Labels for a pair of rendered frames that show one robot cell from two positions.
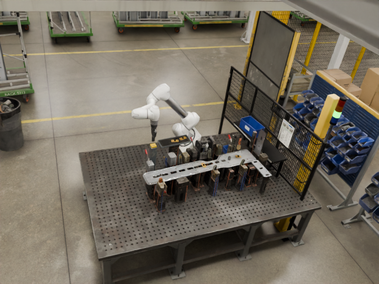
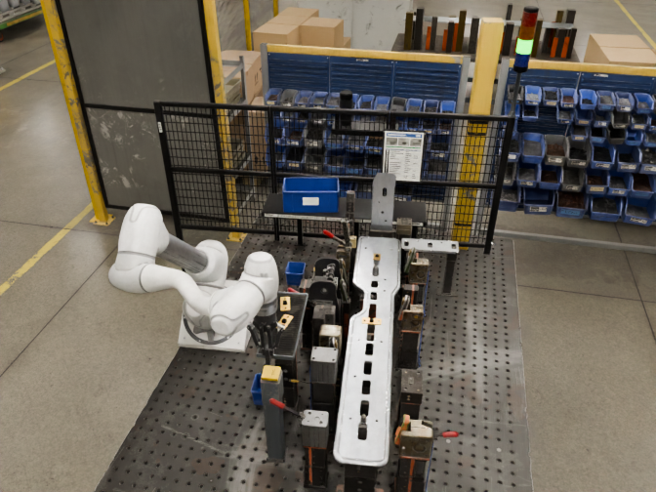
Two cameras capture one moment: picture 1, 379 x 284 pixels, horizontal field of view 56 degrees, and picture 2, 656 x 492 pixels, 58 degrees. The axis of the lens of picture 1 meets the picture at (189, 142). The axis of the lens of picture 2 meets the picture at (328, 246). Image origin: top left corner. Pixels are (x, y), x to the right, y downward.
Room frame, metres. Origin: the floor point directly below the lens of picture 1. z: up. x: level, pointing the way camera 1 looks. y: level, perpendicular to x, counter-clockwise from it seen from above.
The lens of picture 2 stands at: (2.11, 1.46, 2.70)
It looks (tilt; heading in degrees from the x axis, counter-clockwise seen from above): 34 degrees down; 307
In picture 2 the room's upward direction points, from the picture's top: straight up
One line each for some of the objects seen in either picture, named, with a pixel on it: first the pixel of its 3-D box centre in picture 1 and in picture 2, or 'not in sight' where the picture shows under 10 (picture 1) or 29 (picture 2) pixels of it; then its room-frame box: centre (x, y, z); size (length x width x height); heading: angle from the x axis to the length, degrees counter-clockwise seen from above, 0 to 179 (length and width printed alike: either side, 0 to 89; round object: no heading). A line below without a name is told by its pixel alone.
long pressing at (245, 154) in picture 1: (202, 166); (373, 325); (3.10, -0.18, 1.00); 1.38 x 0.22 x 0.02; 120
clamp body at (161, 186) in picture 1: (161, 196); (413, 460); (2.66, 0.22, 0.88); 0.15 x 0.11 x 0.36; 30
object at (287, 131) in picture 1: (286, 133); (402, 155); (3.54, -1.13, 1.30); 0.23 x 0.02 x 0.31; 30
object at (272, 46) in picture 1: (263, 76); (149, 116); (5.72, -1.13, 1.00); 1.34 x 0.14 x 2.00; 25
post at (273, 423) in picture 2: (152, 161); (274, 417); (3.16, 0.40, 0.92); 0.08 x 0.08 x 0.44; 30
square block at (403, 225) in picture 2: (260, 166); (401, 249); (3.38, -0.90, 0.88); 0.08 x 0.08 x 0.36; 30
